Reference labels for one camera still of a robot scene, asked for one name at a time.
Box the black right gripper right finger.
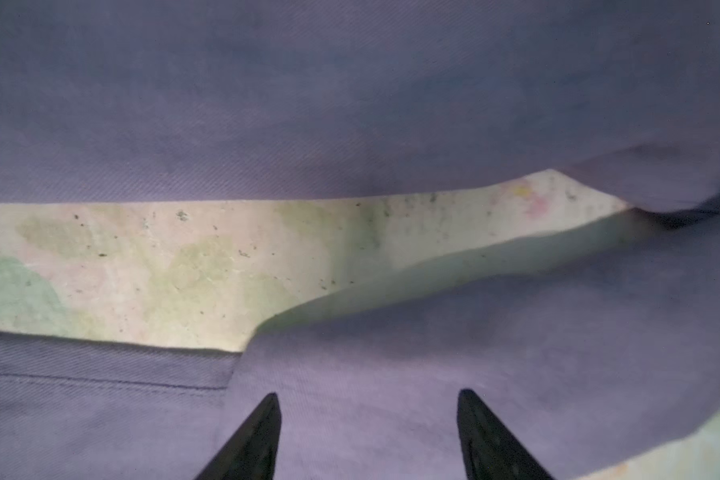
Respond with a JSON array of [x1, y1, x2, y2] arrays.
[[456, 389, 553, 480]]

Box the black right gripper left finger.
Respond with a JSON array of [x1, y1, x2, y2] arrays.
[[196, 392, 282, 480]]

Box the purple trousers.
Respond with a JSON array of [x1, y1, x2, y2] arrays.
[[0, 1, 720, 479]]

